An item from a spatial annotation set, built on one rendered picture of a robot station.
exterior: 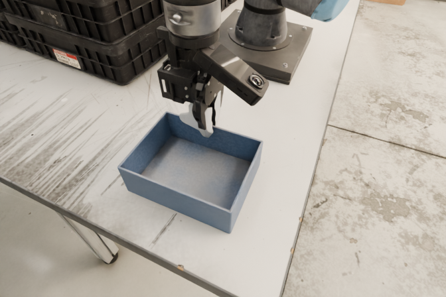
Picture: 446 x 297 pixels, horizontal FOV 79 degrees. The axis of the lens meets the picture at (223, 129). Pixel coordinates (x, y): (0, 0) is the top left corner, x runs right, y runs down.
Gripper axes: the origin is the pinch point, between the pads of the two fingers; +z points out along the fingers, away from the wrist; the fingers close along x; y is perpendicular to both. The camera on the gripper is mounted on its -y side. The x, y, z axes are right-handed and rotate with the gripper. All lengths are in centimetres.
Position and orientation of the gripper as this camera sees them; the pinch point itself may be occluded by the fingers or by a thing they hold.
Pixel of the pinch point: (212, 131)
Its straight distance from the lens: 51.5
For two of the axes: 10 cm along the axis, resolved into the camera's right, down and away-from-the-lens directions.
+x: -4.0, 6.6, -6.4
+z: 0.0, 7.0, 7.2
